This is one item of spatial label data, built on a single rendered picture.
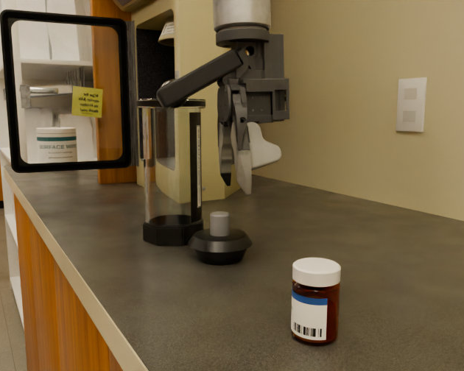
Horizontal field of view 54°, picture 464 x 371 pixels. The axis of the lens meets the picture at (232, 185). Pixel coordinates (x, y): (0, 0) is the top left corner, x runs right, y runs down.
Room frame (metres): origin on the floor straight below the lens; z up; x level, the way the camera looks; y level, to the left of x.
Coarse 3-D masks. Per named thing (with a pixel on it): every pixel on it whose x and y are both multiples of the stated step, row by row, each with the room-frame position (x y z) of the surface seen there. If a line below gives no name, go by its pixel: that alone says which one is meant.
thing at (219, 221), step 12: (216, 216) 0.62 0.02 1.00; (228, 216) 0.62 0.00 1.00; (216, 228) 0.62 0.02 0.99; (228, 228) 0.62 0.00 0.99; (192, 240) 0.62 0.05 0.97; (204, 240) 0.60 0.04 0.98; (216, 240) 0.60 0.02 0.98; (228, 240) 0.60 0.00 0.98; (240, 240) 0.61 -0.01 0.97; (204, 252) 0.60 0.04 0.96; (216, 252) 0.59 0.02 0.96; (228, 252) 0.59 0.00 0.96; (240, 252) 0.61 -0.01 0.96; (216, 264) 0.60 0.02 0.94; (228, 264) 0.60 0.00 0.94
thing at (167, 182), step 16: (144, 112) 0.71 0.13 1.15; (160, 112) 0.69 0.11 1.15; (176, 112) 0.69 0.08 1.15; (192, 112) 0.71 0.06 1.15; (144, 128) 0.71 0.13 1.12; (160, 128) 0.69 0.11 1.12; (176, 128) 0.69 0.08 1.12; (144, 144) 0.71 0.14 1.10; (160, 144) 0.69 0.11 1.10; (176, 144) 0.69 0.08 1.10; (144, 160) 0.72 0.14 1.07; (160, 160) 0.69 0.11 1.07; (176, 160) 0.69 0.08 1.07; (144, 176) 0.72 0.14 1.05; (160, 176) 0.69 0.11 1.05; (176, 176) 0.69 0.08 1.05; (144, 192) 0.72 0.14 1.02; (160, 192) 0.69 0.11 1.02; (176, 192) 0.69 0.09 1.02; (160, 208) 0.69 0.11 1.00; (176, 208) 0.69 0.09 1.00; (160, 224) 0.69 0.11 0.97; (176, 224) 0.69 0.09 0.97; (192, 224) 0.71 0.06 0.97
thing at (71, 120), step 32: (32, 32) 1.18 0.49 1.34; (64, 32) 1.21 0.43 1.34; (96, 32) 1.25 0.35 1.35; (32, 64) 1.18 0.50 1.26; (64, 64) 1.21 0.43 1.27; (96, 64) 1.25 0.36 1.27; (32, 96) 1.18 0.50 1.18; (64, 96) 1.21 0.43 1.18; (96, 96) 1.24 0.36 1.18; (32, 128) 1.18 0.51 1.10; (64, 128) 1.21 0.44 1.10; (96, 128) 1.24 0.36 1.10; (32, 160) 1.17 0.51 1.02; (64, 160) 1.21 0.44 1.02
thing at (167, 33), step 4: (172, 16) 1.15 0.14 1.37; (168, 20) 1.16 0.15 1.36; (172, 20) 1.14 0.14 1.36; (168, 24) 1.14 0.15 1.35; (172, 24) 1.13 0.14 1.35; (164, 28) 1.15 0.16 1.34; (168, 28) 1.14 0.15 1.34; (172, 28) 1.13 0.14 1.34; (164, 32) 1.14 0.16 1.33; (168, 32) 1.13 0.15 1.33; (172, 32) 1.12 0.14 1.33; (160, 36) 1.16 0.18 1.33; (164, 36) 1.14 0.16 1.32; (168, 36) 1.12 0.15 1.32; (172, 36) 1.12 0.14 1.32; (160, 40) 1.16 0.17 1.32; (164, 40) 1.22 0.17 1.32; (168, 40) 1.23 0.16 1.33; (172, 40) 1.24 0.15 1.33; (164, 44) 1.22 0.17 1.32; (168, 44) 1.24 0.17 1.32; (172, 44) 1.25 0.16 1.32
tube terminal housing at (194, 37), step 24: (168, 0) 1.07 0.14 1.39; (192, 0) 1.04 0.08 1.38; (144, 24) 1.25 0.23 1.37; (192, 24) 1.04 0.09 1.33; (192, 48) 1.04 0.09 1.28; (216, 48) 1.07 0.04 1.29; (192, 96) 1.04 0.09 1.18; (216, 96) 1.07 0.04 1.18; (216, 120) 1.07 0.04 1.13; (216, 144) 1.07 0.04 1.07; (216, 168) 1.06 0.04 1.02; (216, 192) 1.06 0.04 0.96
